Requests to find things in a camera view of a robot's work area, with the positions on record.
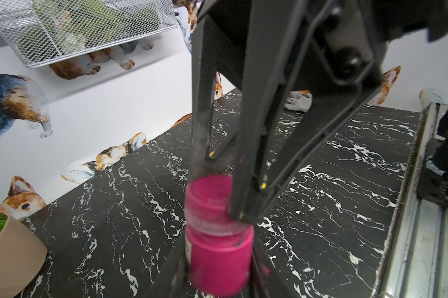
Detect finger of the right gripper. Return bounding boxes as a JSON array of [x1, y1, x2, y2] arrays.
[[188, 14, 245, 183]]

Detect white wire wall basket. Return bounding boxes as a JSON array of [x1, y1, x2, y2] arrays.
[[0, 0, 178, 69]]

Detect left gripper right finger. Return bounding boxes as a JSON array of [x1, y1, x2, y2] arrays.
[[251, 242, 295, 298]]

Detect magenta jar lid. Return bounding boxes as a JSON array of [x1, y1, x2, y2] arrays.
[[184, 175, 251, 237]]

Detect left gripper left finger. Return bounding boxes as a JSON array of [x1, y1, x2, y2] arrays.
[[144, 234, 187, 298]]

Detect beige pot with green plant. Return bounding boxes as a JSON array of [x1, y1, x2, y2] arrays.
[[0, 215, 47, 298]]

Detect green fern plant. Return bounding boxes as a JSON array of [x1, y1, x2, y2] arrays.
[[18, 1, 160, 60]]

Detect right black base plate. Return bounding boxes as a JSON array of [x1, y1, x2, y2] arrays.
[[417, 139, 448, 209]]

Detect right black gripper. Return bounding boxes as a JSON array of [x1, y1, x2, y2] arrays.
[[197, 1, 448, 224]]

